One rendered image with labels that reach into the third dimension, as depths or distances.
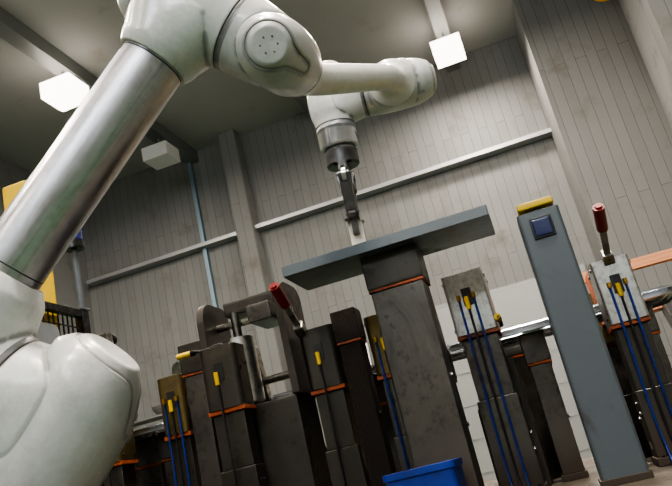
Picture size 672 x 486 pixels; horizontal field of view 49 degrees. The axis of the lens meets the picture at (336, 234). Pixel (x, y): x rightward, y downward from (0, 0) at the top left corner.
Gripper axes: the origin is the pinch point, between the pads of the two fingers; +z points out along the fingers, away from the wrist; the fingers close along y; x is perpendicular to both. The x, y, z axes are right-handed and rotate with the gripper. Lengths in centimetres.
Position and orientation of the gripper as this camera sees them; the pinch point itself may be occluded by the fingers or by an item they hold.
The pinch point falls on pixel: (357, 236)
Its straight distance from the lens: 161.7
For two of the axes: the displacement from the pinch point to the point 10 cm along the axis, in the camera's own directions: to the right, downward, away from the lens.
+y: 1.3, 2.2, 9.7
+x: -9.7, 2.1, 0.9
